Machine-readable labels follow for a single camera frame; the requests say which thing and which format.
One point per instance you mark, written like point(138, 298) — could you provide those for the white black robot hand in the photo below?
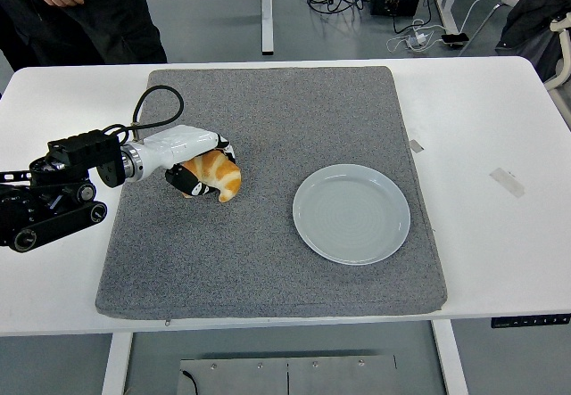
point(178, 145)

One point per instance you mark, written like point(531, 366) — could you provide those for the golden croissant bread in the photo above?
point(224, 176)

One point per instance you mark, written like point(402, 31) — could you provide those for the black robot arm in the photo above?
point(80, 150)

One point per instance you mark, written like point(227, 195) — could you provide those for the grey round plate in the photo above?
point(352, 216)

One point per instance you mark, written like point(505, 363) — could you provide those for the grey metal plate with screws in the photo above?
point(312, 377)

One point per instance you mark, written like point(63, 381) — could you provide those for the grey fabric mat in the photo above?
point(267, 101)

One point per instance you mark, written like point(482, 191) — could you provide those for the person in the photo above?
point(111, 25)

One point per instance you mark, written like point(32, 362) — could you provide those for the white desk leg with foot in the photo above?
point(267, 11)

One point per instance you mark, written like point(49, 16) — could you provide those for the white table leg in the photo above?
point(117, 364)
point(449, 359)

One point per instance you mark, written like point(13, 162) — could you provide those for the small grey tape piece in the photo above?
point(417, 145)

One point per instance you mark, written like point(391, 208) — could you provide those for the black phone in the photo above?
point(455, 39)

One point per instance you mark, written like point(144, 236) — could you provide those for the slanted white desk leg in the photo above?
point(448, 2)

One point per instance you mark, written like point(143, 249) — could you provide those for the long grey tape piece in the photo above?
point(507, 182)

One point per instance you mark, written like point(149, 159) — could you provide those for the dark jacket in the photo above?
point(531, 25)

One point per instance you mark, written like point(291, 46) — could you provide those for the black table control panel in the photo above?
point(531, 321)

